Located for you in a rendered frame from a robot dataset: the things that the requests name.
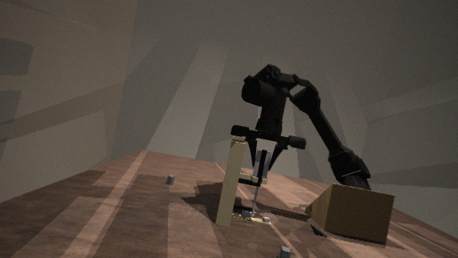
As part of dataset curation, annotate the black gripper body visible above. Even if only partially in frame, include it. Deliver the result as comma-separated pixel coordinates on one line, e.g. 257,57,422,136
231,108,307,150

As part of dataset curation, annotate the small grey cylinder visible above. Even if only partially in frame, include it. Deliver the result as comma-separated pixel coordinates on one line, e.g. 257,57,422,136
167,175,175,185

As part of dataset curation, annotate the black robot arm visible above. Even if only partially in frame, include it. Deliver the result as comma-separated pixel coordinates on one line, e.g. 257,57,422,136
241,64,371,191

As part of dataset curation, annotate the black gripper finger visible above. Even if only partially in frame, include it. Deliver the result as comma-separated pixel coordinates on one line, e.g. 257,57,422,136
268,144,287,171
244,139,257,167

